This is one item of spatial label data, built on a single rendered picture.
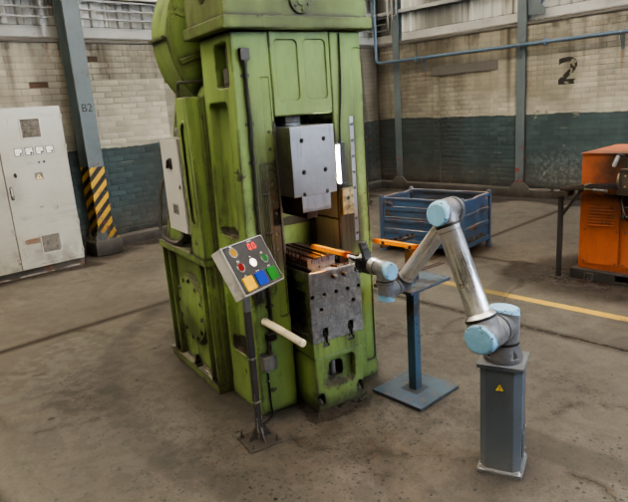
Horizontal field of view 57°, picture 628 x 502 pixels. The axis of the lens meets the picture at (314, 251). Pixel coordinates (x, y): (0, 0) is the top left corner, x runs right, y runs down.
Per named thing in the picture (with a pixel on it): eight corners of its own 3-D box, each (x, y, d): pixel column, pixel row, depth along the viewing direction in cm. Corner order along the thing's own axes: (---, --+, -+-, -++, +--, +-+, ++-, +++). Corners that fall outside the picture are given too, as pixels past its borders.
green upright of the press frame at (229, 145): (298, 403, 379) (266, 29, 323) (263, 416, 366) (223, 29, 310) (266, 379, 415) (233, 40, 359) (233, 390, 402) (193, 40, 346)
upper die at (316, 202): (331, 207, 350) (330, 192, 347) (303, 213, 339) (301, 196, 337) (295, 201, 384) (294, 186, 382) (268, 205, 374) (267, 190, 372)
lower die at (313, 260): (335, 264, 358) (334, 251, 356) (307, 271, 348) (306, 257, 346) (299, 253, 393) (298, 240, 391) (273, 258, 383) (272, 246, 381)
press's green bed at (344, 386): (366, 395, 383) (362, 329, 372) (318, 413, 364) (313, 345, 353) (320, 367, 429) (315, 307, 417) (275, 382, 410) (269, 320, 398)
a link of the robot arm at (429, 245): (462, 187, 285) (395, 279, 325) (449, 191, 276) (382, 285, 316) (478, 203, 280) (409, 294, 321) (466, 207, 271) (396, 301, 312)
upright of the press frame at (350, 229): (379, 373, 413) (363, 30, 357) (349, 383, 400) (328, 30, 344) (343, 354, 449) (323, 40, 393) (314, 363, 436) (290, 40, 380)
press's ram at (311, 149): (348, 189, 354) (345, 122, 344) (294, 198, 335) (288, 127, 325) (311, 184, 389) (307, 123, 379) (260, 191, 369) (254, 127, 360)
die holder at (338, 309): (363, 329, 372) (359, 261, 361) (313, 345, 352) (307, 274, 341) (315, 307, 418) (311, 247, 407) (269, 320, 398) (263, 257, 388)
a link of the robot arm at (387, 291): (401, 299, 310) (400, 277, 307) (388, 306, 302) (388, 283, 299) (386, 296, 316) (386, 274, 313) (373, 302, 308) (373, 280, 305)
